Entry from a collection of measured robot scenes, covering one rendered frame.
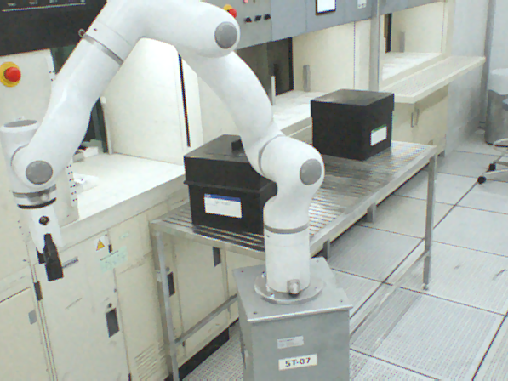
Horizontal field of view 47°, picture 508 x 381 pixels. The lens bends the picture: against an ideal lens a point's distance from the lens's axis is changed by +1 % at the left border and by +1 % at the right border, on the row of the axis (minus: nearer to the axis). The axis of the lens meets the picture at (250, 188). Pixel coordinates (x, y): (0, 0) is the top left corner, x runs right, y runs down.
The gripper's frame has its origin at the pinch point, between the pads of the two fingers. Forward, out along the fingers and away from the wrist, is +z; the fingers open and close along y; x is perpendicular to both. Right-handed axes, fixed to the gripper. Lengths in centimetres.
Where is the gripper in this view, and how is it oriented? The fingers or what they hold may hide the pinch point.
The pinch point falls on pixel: (50, 266)
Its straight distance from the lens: 133.3
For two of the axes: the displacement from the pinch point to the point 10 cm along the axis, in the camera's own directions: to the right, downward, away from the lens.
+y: -4.9, -2.8, 8.2
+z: 0.6, 9.3, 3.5
